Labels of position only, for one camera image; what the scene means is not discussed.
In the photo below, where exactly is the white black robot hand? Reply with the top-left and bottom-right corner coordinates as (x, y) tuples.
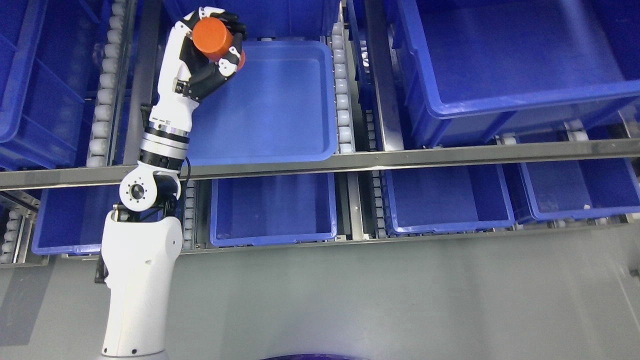
(141, 6), (247, 138)

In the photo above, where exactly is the orange cylindrical capacitor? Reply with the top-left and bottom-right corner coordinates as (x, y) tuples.
(192, 17), (234, 64)

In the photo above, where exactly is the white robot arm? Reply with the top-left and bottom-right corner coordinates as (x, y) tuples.
(99, 123), (190, 360)

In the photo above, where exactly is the blue bin top centre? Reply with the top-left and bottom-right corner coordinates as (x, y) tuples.
(163, 0), (341, 38)

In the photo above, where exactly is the shallow blue tray bin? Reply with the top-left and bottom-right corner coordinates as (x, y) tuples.
(187, 40), (338, 166)

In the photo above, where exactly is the white roller track left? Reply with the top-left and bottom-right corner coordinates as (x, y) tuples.
(86, 0), (130, 168)

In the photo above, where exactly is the white roller track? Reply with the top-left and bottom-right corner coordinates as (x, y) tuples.
(86, 0), (130, 168)
(327, 20), (355, 154)

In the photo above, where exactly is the large blue bin top left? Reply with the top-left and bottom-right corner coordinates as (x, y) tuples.
(0, 0), (111, 171)

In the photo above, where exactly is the large blue bin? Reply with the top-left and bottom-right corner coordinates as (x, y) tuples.
(384, 0), (640, 148)
(0, 0), (111, 171)

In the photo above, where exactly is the blue bin lower middle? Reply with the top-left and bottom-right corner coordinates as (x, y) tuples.
(210, 173), (338, 248)

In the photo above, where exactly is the white roller track middle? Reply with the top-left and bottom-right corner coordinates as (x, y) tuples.
(327, 20), (355, 154)

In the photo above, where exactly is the blue bin lower left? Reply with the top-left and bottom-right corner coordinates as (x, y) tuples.
(31, 185), (183, 256)

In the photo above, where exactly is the blue bin lower right centre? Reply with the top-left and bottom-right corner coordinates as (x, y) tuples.
(381, 164), (515, 236)

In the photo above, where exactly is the large blue bin top right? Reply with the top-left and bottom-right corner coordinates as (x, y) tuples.
(384, 0), (640, 148)

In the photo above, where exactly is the blue bin lower far right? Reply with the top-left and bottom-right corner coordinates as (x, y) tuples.
(503, 158), (640, 224)

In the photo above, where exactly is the grey metal shelf rail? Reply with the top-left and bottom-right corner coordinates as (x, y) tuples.
(0, 138), (640, 191)

